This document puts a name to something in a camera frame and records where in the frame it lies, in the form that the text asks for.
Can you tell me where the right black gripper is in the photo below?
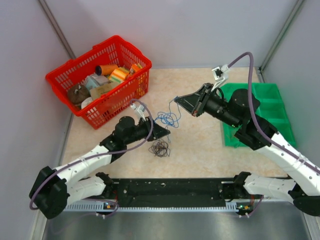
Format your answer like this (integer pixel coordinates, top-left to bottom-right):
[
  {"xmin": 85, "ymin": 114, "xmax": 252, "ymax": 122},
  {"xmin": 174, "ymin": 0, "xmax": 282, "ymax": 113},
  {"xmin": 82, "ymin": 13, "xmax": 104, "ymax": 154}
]
[{"xmin": 174, "ymin": 83, "xmax": 240, "ymax": 129}]

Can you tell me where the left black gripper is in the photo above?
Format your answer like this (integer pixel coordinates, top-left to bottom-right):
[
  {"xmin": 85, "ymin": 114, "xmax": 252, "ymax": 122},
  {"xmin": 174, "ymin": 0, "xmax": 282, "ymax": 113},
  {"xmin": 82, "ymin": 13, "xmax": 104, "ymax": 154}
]
[{"xmin": 124, "ymin": 116, "xmax": 170, "ymax": 145}]

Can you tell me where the thin blue wire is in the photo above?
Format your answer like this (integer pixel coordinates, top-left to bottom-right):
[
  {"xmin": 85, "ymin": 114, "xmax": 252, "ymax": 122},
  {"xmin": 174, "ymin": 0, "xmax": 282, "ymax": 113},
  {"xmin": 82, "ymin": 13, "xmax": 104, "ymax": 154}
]
[{"xmin": 153, "ymin": 98, "xmax": 183, "ymax": 143}]

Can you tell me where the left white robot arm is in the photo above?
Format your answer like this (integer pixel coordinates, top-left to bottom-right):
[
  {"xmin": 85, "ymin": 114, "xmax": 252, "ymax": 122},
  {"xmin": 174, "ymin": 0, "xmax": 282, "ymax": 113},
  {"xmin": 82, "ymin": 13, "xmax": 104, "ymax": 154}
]
[{"xmin": 29, "ymin": 116, "xmax": 171, "ymax": 220}]

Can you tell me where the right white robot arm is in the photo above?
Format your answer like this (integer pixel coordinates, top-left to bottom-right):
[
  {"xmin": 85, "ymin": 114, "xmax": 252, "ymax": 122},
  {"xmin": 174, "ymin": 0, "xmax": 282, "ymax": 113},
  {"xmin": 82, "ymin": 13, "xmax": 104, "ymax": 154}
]
[{"xmin": 174, "ymin": 83, "xmax": 320, "ymax": 217}]

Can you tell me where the orange snack packet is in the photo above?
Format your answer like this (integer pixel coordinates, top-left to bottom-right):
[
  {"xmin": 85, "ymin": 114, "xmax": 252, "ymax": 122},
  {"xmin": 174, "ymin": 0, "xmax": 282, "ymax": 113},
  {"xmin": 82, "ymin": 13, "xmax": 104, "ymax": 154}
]
[{"xmin": 129, "ymin": 63, "xmax": 143, "ymax": 76}]

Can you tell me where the yellow striped sponge pack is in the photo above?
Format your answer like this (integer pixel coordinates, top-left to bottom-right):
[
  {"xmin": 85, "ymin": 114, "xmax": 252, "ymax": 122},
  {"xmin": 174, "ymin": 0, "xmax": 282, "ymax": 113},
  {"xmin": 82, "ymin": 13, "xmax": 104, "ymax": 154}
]
[{"xmin": 109, "ymin": 67, "xmax": 130, "ymax": 83}]

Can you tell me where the brown cardboard box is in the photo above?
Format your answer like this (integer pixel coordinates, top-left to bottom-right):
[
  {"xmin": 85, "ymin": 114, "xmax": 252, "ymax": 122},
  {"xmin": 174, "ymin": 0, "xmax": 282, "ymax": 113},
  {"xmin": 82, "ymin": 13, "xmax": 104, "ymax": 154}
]
[{"xmin": 90, "ymin": 82, "xmax": 119, "ymax": 100}]

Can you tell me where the red plastic shopping basket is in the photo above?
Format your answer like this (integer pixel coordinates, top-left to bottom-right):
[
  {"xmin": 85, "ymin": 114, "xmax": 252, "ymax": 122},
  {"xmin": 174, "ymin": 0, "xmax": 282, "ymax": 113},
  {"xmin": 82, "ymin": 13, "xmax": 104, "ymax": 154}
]
[{"xmin": 45, "ymin": 35, "xmax": 152, "ymax": 130}]

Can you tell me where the white round lid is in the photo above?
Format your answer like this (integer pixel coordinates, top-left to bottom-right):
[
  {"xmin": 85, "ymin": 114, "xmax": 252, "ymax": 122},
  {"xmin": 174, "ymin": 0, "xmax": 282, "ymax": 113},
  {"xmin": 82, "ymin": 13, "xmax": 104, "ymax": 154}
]
[{"xmin": 80, "ymin": 97, "xmax": 93, "ymax": 109}]

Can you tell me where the green compartment tray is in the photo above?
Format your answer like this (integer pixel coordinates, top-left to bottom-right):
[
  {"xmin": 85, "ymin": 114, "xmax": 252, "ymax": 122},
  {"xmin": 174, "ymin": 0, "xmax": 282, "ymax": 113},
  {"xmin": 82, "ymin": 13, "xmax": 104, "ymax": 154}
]
[{"xmin": 221, "ymin": 82, "xmax": 297, "ymax": 148}]

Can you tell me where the pale blue box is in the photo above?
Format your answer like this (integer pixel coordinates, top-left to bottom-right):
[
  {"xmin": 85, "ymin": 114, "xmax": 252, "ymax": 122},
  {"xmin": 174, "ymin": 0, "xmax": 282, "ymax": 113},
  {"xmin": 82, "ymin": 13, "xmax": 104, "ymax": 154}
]
[{"xmin": 83, "ymin": 73, "xmax": 110, "ymax": 90}]

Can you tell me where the brown round bun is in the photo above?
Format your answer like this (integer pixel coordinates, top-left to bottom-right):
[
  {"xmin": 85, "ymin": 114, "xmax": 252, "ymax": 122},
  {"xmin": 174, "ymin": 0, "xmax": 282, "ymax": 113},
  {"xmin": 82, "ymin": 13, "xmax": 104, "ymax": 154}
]
[{"xmin": 67, "ymin": 83, "xmax": 91, "ymax": 105}]

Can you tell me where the tangled dark wire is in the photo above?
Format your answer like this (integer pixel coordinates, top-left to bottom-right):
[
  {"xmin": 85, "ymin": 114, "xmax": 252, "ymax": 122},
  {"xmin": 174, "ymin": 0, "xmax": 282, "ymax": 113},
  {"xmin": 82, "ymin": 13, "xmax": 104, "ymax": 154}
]
[{"xmin": 148, "ymin": 139, "xmax": 172, "ymax": 159}]

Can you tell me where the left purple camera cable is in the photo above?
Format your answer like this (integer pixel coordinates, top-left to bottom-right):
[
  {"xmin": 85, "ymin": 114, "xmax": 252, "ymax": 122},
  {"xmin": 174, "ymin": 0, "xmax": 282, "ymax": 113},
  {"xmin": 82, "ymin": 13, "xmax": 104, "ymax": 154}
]
[{"xmin": 29, "ymin": 98, "xmax": 154, "ymax": 211}]

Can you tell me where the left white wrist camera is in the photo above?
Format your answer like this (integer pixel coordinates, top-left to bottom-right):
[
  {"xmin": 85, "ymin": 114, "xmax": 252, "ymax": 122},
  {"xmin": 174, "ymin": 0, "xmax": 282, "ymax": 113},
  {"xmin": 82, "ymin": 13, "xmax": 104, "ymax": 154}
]
[{"xmin": 130, "ymin": 103, "xmax": 146, "ymax": 122}]

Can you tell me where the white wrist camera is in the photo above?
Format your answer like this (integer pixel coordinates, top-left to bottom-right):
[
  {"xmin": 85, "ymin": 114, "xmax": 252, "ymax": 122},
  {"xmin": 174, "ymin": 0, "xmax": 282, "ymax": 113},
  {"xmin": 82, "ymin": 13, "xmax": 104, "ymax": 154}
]
[
  {"xmin": 130, "ymin": 103, "xmax": 146, "ymax": 122},
  {"xmin": 211, "ymin": 64, "xmax": 230, "ymax": 91}
]

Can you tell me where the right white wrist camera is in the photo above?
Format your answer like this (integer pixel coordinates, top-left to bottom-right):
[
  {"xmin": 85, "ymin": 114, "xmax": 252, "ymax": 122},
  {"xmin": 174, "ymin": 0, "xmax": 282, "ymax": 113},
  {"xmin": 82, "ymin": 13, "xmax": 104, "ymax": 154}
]
[{"xmin": 211, "ymin": 64, "xmax": 230, "ymax": 91}]

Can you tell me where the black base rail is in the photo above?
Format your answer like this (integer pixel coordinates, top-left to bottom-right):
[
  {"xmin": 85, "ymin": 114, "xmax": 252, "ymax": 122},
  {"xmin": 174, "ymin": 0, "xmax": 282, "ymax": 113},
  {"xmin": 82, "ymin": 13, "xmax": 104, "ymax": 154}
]
[{"xmin": 97, "ymin": 178, "xmax": 252, "ymax": 208}]

